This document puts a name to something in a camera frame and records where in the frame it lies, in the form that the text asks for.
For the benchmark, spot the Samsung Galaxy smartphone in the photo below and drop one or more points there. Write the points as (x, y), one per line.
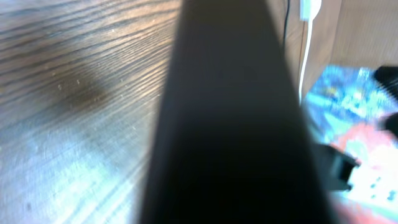
(231, 145)

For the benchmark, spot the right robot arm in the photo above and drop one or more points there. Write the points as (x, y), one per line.
(366, 170)

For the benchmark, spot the colourful patterned floor mat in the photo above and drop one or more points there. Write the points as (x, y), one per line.
(347, 107)

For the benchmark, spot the white power strip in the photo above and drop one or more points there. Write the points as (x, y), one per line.
(309, 9)

